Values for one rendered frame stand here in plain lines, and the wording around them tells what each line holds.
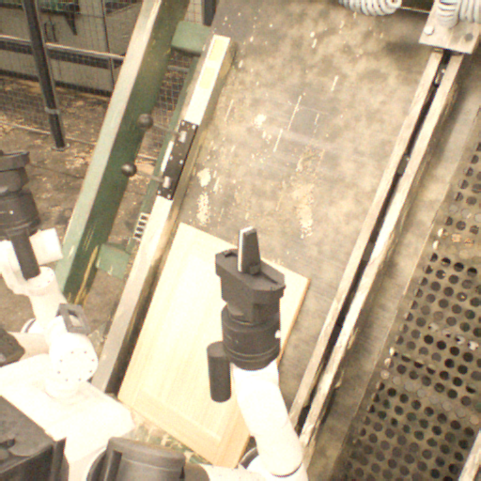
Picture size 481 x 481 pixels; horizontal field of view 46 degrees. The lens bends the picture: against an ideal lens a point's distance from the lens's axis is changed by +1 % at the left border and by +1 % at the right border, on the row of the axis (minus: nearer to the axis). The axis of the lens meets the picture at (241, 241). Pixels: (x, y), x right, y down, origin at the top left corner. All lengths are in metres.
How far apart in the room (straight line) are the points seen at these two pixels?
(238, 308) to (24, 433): 0.36
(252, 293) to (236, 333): 0.08
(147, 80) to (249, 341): 0.98
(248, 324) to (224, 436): 0.62
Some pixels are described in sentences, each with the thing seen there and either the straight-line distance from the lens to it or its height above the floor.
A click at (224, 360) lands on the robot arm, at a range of 0.86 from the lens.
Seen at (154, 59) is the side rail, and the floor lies 1.58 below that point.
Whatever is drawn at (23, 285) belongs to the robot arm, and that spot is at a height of 1.33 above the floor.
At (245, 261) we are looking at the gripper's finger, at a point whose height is 1.62.
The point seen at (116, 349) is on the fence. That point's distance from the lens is 1.52.
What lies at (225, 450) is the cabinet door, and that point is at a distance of 1.40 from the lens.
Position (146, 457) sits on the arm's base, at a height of 1.38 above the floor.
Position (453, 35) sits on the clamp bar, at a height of 1.77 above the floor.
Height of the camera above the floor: 2.10
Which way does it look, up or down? 37 degrees down
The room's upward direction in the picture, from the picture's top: straight up
